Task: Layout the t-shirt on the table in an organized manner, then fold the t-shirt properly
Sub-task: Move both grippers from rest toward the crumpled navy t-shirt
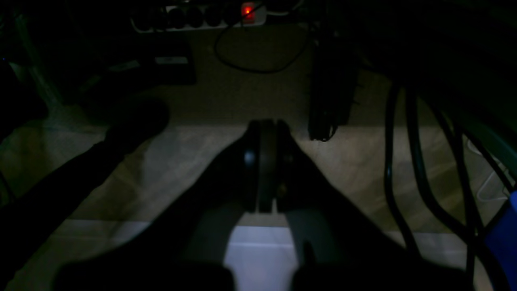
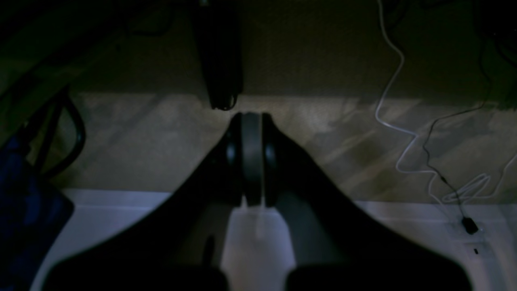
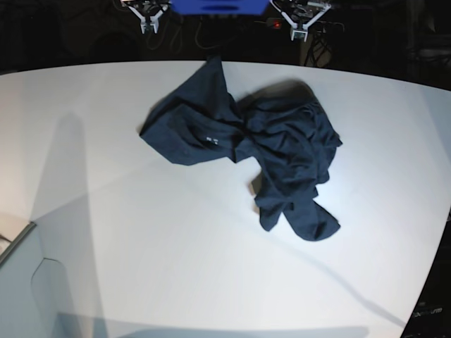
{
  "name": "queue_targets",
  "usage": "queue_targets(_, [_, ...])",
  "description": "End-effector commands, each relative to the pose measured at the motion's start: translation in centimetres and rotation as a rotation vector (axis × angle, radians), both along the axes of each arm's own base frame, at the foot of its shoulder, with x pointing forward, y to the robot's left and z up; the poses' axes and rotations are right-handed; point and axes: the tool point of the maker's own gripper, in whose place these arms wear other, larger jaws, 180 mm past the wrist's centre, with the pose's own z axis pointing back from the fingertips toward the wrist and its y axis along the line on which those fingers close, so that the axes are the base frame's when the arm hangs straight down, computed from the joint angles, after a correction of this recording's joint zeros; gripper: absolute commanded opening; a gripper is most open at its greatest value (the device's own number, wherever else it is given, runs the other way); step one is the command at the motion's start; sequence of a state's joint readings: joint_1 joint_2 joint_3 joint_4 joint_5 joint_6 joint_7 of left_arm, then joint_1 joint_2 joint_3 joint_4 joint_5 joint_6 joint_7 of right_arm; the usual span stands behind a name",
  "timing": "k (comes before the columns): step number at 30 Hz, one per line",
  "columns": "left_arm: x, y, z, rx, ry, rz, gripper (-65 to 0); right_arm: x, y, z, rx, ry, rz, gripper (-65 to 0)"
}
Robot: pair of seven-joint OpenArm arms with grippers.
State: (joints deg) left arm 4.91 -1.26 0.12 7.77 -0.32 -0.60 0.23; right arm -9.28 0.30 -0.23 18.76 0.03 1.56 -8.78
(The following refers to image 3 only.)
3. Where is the navy blue t-shirt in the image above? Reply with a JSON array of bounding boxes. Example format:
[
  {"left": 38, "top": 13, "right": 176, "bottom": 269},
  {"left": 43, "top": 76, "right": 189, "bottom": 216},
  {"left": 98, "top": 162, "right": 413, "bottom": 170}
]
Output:
[{"left": 140, "top": 57, "right": 342, "bottom": 242}]

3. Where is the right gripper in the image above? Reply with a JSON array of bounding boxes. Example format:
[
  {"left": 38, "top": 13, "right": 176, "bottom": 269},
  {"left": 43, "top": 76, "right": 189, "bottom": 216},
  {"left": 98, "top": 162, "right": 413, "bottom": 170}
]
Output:
[{"left": 121, "top": 0, "right": 171, "bottom": 34}]

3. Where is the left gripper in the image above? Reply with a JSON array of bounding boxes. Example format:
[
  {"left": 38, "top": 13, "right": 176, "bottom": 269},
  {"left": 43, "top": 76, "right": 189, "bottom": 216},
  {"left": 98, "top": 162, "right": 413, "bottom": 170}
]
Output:
[{"left": 273, "top": 0, "right": 332, "bottom": 41}]

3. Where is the blue plastic bin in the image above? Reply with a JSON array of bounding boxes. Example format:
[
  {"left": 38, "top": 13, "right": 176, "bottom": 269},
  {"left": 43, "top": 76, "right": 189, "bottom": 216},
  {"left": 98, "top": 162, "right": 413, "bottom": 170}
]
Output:
[{"left": 171, "top": 0, "right": 269, "bottom": 15}]

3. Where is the black power strip red light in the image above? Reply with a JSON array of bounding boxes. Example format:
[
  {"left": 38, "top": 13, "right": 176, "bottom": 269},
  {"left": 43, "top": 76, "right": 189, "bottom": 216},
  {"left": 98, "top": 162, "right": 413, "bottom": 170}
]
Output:
[{"left": 266, "top": 18, "right": 284, "bottom": 30}]

